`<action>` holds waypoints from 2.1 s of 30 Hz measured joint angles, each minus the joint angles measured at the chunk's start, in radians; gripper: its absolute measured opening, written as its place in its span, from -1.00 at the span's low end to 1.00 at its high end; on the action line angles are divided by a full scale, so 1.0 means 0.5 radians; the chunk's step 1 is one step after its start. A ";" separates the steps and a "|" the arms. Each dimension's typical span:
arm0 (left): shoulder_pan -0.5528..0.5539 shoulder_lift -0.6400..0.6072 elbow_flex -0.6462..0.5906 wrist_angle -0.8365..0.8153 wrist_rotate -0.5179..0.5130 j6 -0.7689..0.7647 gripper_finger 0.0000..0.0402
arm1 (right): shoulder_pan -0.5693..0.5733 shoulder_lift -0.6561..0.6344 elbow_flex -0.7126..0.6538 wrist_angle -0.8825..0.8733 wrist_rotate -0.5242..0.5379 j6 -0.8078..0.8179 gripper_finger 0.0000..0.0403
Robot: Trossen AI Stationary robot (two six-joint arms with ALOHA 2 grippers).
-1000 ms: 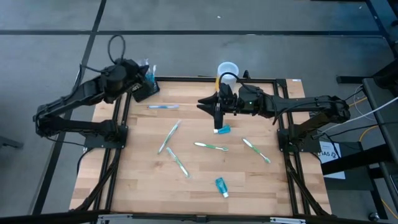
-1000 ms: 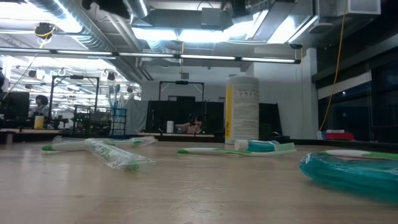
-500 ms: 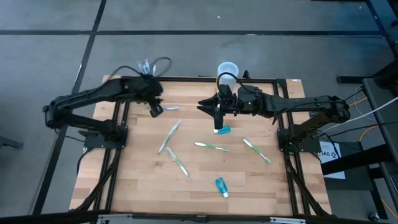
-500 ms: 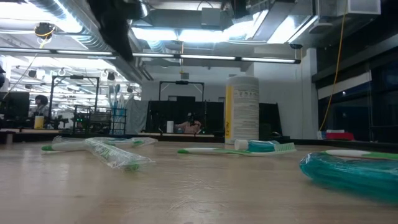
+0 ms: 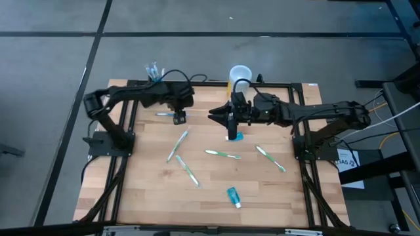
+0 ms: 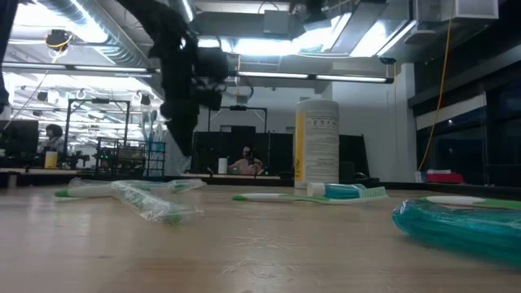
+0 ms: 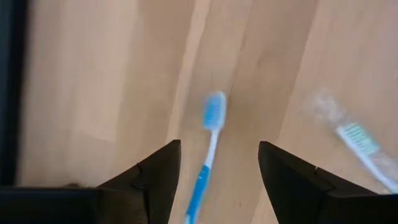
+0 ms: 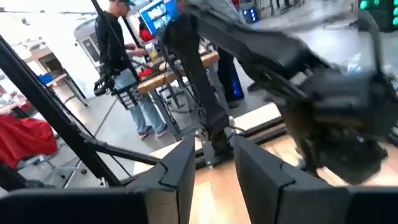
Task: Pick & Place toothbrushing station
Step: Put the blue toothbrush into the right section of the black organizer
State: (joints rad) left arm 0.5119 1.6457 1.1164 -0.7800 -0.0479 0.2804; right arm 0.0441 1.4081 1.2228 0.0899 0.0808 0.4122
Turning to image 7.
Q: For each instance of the green toothbrush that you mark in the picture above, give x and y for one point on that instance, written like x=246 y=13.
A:
x=357 y=140

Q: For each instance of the blue white toothbrush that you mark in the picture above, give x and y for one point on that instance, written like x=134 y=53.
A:
x=214 y=112

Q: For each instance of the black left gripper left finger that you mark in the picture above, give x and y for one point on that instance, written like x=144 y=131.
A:
x=149 y=186

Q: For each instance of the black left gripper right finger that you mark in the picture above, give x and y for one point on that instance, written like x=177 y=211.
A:
x=292 y=186

